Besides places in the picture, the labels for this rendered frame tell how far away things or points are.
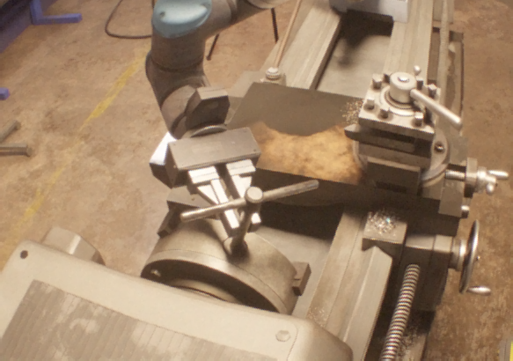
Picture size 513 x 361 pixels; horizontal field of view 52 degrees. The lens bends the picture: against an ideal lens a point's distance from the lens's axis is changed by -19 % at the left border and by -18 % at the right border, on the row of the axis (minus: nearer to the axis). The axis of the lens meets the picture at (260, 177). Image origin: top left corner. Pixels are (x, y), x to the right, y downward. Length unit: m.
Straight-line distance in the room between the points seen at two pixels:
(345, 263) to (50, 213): 1.82
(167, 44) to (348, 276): 0.67
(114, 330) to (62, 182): 2.35
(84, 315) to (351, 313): 0.68
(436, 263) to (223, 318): 0.88
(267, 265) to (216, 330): 0.27
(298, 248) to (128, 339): 0.92
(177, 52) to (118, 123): 2.32
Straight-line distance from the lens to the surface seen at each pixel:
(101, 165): 3.00
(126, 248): 2.59
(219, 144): 0.91
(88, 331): 0.70
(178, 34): 0.90
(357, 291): 1.29
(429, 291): 1.57
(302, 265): 0.98
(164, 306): 0.70
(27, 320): 0.74
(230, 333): 0.66
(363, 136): 1.26
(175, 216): 0.98
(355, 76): 2.07
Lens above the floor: 1.90
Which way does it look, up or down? 44 degrees down
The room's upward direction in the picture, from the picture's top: 7 degrees counter-clockwise
